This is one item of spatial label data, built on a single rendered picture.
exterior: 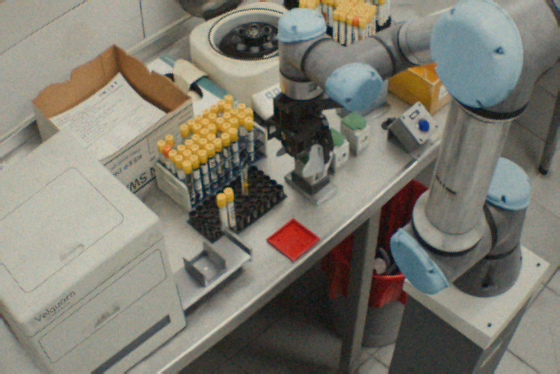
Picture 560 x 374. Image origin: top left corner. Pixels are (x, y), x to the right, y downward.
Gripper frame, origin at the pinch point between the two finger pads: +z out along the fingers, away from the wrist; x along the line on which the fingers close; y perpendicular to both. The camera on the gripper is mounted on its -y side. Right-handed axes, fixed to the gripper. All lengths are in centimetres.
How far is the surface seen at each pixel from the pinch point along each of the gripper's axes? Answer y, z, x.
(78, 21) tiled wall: 16, -16, -56
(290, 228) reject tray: 9.9, 5.9, 4.9
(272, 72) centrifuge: -10.2, -3.4, -21.3
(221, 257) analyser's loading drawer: 26.2, -1.1, 5.6
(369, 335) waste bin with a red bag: -21, 84, 4
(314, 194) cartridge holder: 1.9, 4.6, 2.9
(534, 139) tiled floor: -138, 94, -10
